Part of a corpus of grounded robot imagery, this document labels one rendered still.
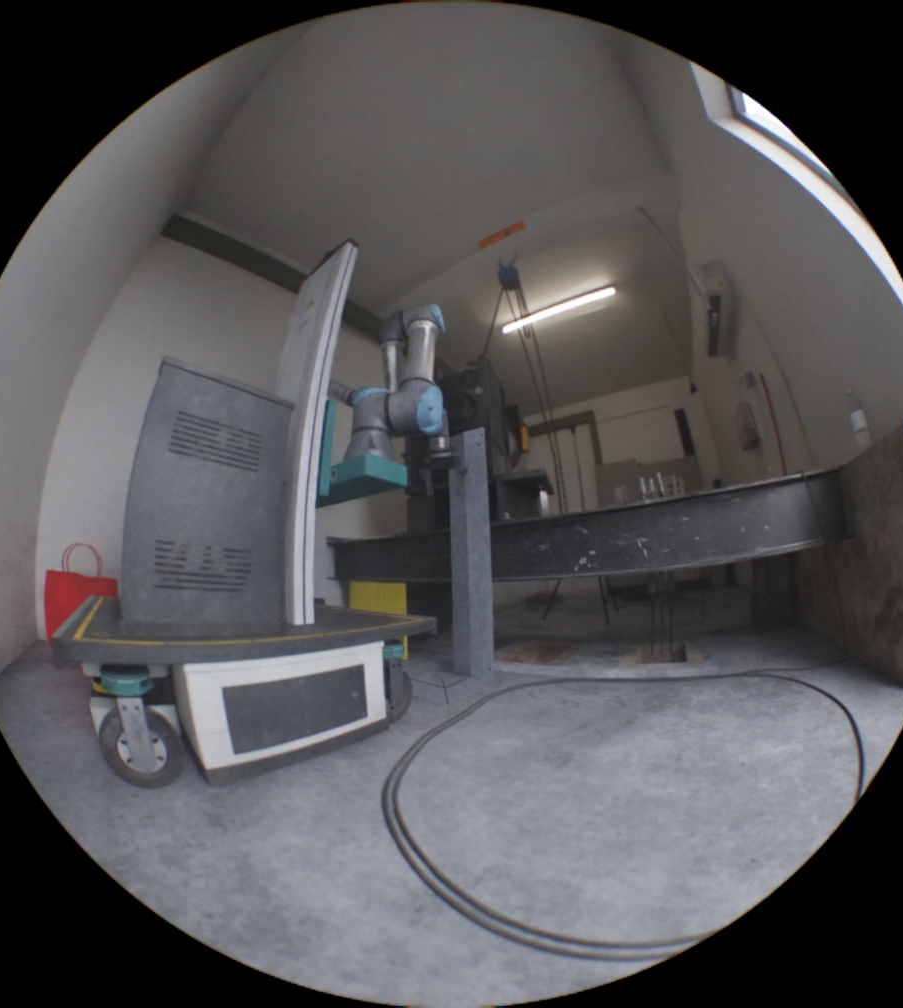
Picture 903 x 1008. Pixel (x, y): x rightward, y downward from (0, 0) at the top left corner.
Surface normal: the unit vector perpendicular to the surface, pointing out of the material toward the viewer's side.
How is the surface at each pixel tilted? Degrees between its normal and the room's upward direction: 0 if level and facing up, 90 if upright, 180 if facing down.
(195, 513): 90
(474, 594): 90
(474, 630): 90
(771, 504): 90
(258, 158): 180
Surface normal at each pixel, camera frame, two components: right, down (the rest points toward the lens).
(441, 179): 0.03, 0.98
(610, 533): -0.61, -0.15
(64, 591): 0.77, -0.22
